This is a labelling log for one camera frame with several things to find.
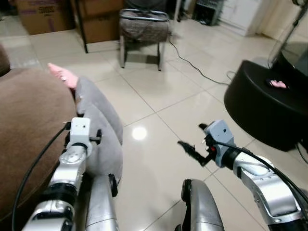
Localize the printed brown cardboard box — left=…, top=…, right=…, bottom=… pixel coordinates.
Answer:
left=14, top=0, right=76, bottom=36

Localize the black plastic crate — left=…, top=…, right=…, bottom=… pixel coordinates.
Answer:
left=192, top=0, right=225, bottom=26

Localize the black metal rack leg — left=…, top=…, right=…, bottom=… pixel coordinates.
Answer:
left=71, top=0, right=90, bottom=54

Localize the black table with pole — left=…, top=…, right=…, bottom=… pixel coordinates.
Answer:
left=267, top=0, right=308, bottom=80

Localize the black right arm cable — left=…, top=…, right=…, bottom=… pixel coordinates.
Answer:
left=214, top=141, right=308, bottom=205

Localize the white cabinet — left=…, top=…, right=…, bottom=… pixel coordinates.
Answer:
left=219, top=0, right=271, bottom=37

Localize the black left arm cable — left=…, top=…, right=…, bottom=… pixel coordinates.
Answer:
left=12, top=123, right=72, bottom=231

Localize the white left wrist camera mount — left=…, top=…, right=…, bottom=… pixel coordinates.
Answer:
left=67, top=117, right=92, bottom=145

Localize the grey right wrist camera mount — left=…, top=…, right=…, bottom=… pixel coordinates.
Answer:
left=204, top=119, right=237, bottom=167

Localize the black round ottoman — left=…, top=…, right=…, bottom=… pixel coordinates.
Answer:
left=224, top=59, right=308, bottom=153

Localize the metal frame fabric chair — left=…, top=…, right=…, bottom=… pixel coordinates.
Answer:
left=118, top=8, right=172, bottom=72

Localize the plain brown cardboard box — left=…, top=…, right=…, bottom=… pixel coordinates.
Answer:
left=77, top=0, right=127, bottom=44

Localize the silver right robot leg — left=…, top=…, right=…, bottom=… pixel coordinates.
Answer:
left=174, top=179, right=225, bottom=231

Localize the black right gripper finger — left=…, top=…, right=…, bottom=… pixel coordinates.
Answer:
left=177, top=141, right=202, bottom=157
left=188, top=149, right=208, bottom=167

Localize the pink plush toy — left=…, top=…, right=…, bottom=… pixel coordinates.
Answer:
left=48, top=63, right=79, bottom=90

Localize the small pink object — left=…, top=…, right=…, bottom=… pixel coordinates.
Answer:
left=269, top=79, right=288, bottom=90

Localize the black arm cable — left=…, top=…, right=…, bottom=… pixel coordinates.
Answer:
left=214, top=141, right=308, bottom=205
left=12, top=123, right=72, bottom=231

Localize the black floor cable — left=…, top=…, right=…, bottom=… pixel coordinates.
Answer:
left=167, top=38, right=236, bottom=87

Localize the silver robot leg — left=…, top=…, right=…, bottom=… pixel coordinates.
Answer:
left=174, top=179, right=225, bottom=231
left=85, top=173, right=119, bottom=231

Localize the silver left robot leg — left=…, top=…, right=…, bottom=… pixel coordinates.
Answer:
left=85, top=173, right=119, bottom=231

